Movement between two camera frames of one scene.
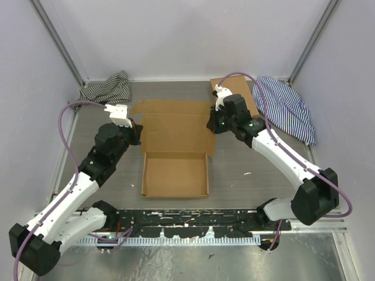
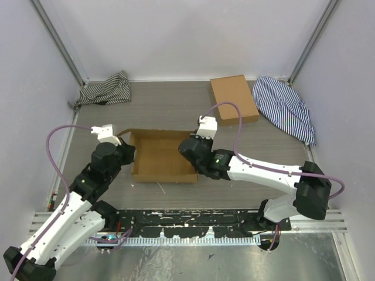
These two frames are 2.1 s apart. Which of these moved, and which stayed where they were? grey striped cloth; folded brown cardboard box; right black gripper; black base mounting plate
Moved: right black gripper
Stayed: folded brown cardboard box; black base mounting plate; grey striped cloth
